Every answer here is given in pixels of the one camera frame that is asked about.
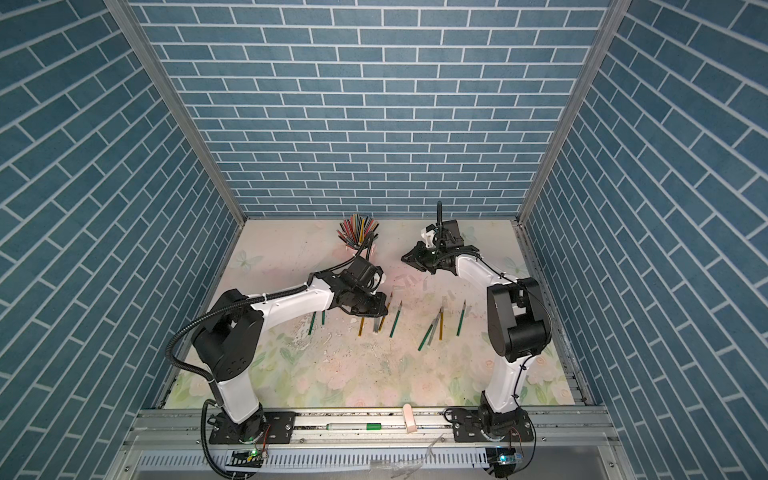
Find dark green carving knife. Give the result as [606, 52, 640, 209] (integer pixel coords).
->
[417, 322, 435, 352]

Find silver carving knife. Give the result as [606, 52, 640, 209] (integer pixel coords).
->
[427, 313, 441, 345]

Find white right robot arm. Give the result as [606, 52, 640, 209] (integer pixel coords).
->
[402, 219, 551, 427]

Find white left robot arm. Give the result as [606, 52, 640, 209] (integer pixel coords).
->
[191, 257, 387, 425]

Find pink cup of coloured pencils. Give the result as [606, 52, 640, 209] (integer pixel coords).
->
[337, 214, 379, 249]

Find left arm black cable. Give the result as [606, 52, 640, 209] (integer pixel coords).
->
[164, 230, 379, 480]

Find green marker on rail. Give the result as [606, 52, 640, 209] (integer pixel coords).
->
[326, 422, 382, 431]

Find beige eraser on rail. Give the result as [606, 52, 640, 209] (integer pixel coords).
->
[402, 403, 418, 433]

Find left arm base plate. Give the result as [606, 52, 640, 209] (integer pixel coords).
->
[206, 411, 297, 445]

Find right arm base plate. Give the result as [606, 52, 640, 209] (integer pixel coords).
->
[442, 407, 535, 443]

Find aluminium front rail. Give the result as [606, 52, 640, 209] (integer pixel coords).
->
[107, 406, 632, 479]

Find aluminium corner frame post right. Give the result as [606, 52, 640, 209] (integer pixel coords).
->
[517, 0, 631, 224]

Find aluminium corner frame post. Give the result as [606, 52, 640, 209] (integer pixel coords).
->
[104, 0, 247, 228]
[517, 0, 631, 224]

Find aluminium corner frame post left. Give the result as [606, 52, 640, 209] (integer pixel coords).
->
[104, 0, 247, 228]

